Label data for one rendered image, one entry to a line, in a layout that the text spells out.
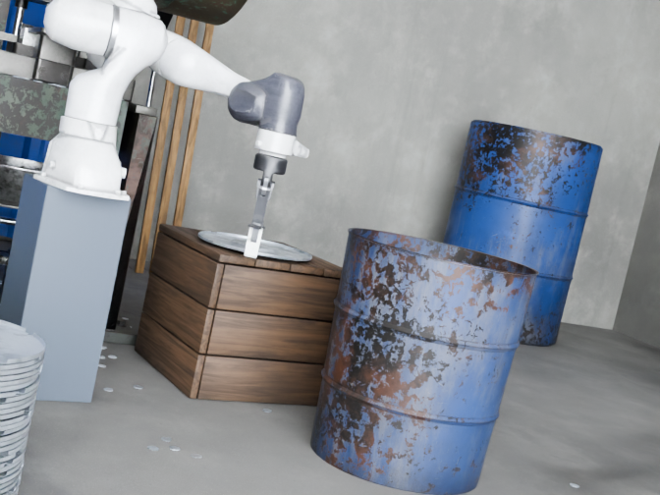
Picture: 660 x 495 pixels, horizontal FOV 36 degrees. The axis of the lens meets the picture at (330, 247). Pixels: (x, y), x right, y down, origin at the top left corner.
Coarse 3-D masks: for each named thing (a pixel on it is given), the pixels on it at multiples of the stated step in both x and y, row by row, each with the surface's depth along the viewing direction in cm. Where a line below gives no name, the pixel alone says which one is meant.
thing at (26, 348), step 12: (0, 324) 167; (12, 324) 167; (0, 336) 160; (12, 336) 162; (24, 336) 163; (36, 336) 163; (0, 348) 153; (12, 348) 155; (24, 348) 156; (36, 348) 158; (0, 360) 147; (12, 360) 147; (24, 360) 149
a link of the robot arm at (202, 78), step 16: (176, 48) 239; (192, 48) 240; (160, 64) 241; (176, 64) 238; (192, 64) 239; (208, 64) 241; (176, 80) 241; (192, 80) 241; (208, 80) 243; (224, 80) 244; (240, 80) 243
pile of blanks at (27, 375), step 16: (0, 368) 145; (16, 368) 150; (32, 368) 152; (0, 384) 146; (16, 384) 149; (32, 384) 156; (0, 400) 148; (16, 400) 150; (32, 400) 156; (0, 416) 148; (16, 416) 153; (0, 432) 150; (16, 432) 154; (0, 448) 149; (16, 448) 153; (0, 464) 152; (16, 464) 155; (0, 480) 151; (16, 480) 158
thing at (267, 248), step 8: (200, 232) 254; (208, 232) 259; (208, 240) 243; (216, 240) 249; (224, 240) 252; (232, 240) 252; (240, 240) 254; (264, 240) 267; (232, 248) 239; (240, 248) 238; (264, 248) 248; (272, 248) 251; (280, 248) 260; (288, 248) 264; (296, 248) 263; (272, 256) 239; (280, 256) 240; (288, 256) 247; (296, 256) 250; (304, 256) 254
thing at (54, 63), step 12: (48, 36) 265; (36, 48) 267; (48, 48) 265; (60, 48) 266; (36, 60) 265; (48, 60) 266; (60, 60) 267; (72, 60) 268; (36, 72) 265; (48, 72) 266; (60, 72) 268; (72, 72) 269
